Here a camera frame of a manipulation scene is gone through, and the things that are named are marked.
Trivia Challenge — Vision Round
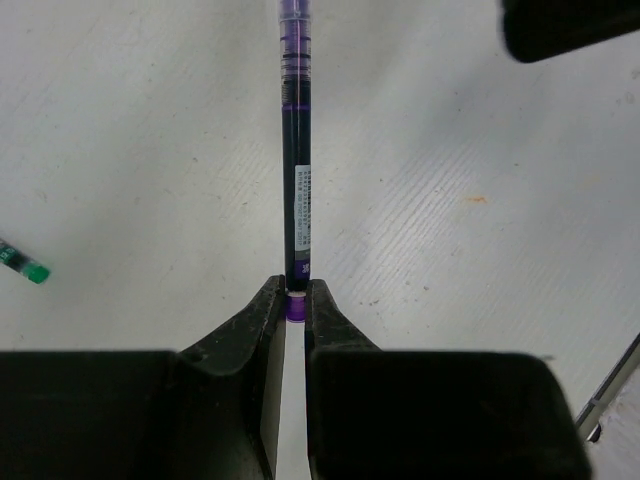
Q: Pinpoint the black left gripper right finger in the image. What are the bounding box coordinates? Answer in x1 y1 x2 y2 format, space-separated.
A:
304 280 593 479

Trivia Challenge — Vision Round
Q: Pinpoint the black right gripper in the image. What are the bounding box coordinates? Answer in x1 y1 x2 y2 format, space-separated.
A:
500 0 639 64

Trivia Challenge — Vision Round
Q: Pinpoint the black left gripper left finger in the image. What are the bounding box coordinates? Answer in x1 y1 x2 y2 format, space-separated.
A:
1 276 286 479

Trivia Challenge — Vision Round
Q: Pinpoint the purple gel pen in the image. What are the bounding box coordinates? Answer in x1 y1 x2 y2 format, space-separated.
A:
279 0 311 323

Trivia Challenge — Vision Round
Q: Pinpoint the green gel pen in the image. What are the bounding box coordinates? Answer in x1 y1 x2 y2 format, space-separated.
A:
0 240 50 285

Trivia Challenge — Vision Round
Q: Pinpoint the aluminium table edge rail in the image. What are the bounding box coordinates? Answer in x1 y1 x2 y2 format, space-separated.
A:
576 335 639 441

